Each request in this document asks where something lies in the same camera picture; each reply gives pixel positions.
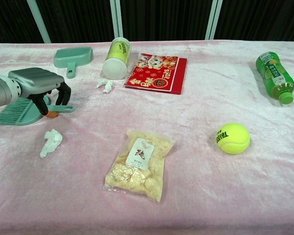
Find plain yellow tennis ball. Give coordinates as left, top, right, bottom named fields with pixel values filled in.
left=107, top=47, right=127, bottom=62

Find pink velvet tablecloth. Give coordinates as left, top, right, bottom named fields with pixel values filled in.
left=0, top=40, right=294, bottom=235

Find clear tennis ball tube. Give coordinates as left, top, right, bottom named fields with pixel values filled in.
left=102, top=37, right=132, bottom=80

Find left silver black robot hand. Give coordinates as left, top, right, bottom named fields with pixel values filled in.
left=8, top=68, right=72, bottom=118

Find green tea bottle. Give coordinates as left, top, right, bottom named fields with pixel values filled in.
left=255, top=50, right=294, bottom=105

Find clear snack bag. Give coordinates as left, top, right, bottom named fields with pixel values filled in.
left=102, top=129, right=176, bottom=203

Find teal dustpan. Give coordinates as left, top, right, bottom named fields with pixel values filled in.
left=53, top=47, right=93, bottom=79

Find tennis ball with black print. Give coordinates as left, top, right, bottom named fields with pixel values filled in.
left=112, top=40, right=130, bottom=53

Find white partition post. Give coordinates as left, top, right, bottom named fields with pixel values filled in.
left=26, top=0, right=51, bottom=44
left=109, top=0, right=123, bottom=40
left=205, top=0, right=223, bottom=40

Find loose yellow tennis ball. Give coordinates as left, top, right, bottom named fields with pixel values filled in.
left=215, top=122, right=251, bottom=155

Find red spiral calendar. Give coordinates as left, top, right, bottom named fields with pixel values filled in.
left=124, top=53, right=188, bottom=95

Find small teal broom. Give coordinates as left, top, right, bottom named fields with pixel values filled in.
left=0, top=95, right=75, bottom=127

